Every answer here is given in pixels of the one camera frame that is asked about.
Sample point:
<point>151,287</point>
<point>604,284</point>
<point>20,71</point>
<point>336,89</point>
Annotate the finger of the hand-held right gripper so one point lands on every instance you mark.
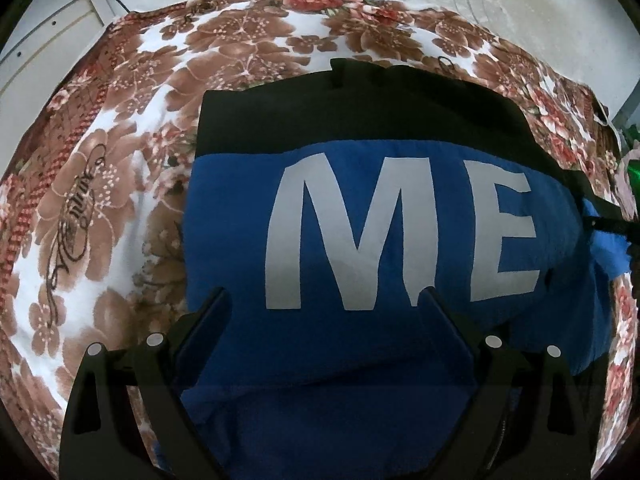
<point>607,224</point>

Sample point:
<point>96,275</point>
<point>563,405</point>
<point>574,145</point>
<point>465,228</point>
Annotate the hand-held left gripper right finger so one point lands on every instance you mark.
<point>441,321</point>

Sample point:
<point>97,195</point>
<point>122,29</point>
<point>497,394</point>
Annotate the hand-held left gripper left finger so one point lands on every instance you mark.
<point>209,321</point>

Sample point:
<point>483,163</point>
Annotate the blue and black lettered sweatshirt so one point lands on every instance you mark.
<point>350,220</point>

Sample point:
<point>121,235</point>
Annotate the pink cloth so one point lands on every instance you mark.
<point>627,187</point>

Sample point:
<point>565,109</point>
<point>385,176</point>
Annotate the floral brown and white blanket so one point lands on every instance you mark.
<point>100,200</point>

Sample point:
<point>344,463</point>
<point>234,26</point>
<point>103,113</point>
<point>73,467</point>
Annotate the white door panel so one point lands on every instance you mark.
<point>45,45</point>

